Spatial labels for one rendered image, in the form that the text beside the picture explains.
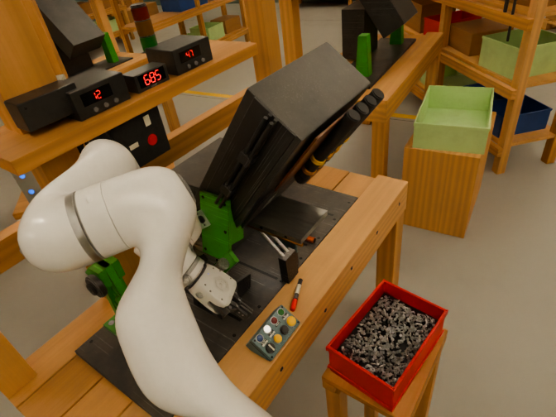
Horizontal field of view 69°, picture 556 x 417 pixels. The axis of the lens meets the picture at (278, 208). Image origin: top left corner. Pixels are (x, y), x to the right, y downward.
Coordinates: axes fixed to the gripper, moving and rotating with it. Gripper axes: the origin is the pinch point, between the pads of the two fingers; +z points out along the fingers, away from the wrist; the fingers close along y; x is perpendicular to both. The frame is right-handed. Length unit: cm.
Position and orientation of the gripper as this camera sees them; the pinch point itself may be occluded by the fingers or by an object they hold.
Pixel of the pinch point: (243, 310)
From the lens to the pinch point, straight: 108.0
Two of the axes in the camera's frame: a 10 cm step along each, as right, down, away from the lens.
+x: -6.4, 6.3, 4.5
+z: 7.6, 6.2, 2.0
